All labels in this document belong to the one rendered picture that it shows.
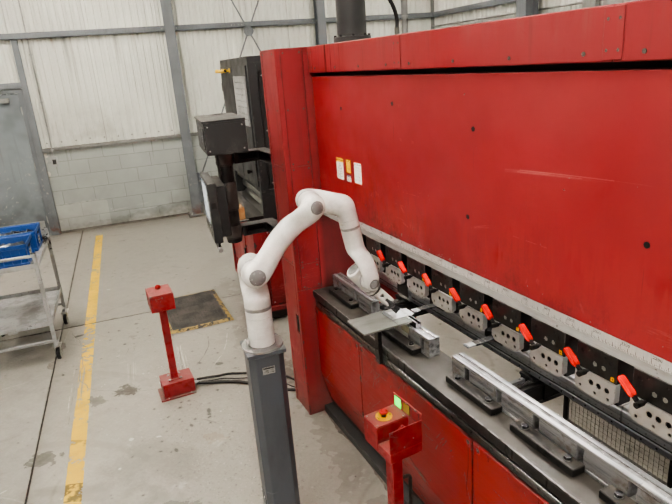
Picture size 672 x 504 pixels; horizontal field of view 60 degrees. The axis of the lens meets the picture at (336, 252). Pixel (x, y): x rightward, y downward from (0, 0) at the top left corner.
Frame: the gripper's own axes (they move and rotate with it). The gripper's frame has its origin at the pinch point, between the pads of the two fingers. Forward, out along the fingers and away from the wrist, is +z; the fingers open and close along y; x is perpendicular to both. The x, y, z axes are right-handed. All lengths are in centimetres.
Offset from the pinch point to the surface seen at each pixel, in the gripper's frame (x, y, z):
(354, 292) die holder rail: 4, 50, 11
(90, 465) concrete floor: 185, 106, -18
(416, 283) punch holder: -13.2, -19.4, -12.8
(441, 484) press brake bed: 48, -52, 44
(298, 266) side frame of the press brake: 13, 84, -10
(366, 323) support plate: 14.6, -0.4, -5.9
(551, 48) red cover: -75, -96, -89
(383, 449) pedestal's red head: 50, -53, 3
